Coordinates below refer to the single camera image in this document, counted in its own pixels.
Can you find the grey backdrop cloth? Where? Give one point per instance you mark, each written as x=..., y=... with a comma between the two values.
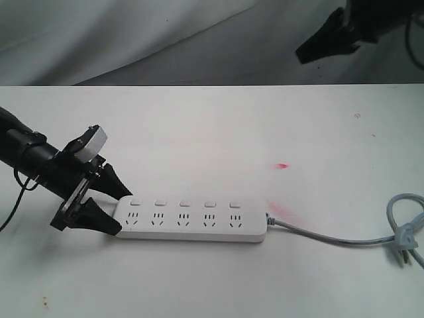
x=190, y=43

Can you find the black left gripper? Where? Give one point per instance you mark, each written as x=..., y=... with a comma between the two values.
x=64, y=175

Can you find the white five-socket power strip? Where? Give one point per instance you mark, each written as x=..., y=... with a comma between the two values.
x=204, y=219

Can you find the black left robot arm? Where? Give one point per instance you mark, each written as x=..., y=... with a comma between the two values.
x=17, y=150

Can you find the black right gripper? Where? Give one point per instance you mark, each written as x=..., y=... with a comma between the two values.
x=364, y=21

